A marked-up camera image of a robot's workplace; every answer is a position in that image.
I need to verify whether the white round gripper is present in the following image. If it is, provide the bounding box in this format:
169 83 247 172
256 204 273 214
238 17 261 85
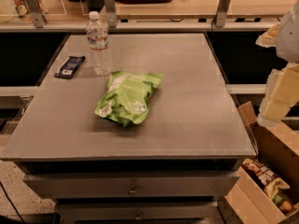
255 0 299 127

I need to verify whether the clear plastic water bottle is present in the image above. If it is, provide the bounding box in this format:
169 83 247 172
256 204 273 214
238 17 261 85
86 11 112 76

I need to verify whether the cardboard box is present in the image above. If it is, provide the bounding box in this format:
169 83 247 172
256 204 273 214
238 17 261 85
225 102 299 224

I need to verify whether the brown snack packet in box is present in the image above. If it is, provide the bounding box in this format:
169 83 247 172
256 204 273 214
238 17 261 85
242 159 278 188

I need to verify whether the green snack packet in box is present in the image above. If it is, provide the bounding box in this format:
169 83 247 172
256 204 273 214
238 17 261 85
263 177 293 213

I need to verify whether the green snack bag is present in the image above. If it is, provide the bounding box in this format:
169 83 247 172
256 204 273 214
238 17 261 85
95 71 164 127

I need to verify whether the lower grey drawer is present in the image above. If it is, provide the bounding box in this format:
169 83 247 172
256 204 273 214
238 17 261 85
55 202 218 221

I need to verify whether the grey drawer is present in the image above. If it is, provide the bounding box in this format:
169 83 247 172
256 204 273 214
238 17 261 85
55 202 218 221
23 172 239 199

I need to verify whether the dark blue candy bar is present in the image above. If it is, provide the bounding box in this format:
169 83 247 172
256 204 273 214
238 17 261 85
54 56 85 79

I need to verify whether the upper grey drawer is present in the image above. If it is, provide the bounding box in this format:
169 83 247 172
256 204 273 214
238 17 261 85
23 172 239 199

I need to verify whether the right metal bracket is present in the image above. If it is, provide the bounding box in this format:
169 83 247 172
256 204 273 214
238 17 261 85
213 0 231 27

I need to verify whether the metal bracket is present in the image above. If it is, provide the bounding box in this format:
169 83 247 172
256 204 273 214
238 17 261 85
213 0 231 27
25 0 47 28
104 0 118 28

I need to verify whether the middle metal bracket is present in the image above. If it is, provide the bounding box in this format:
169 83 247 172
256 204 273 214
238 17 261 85
104 0 118 28

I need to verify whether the left metal bracket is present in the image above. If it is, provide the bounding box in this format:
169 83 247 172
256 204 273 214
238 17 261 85
25 0 47 28

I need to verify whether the black floor cable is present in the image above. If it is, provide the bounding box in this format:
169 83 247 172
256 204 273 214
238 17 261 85
0 181 26 224

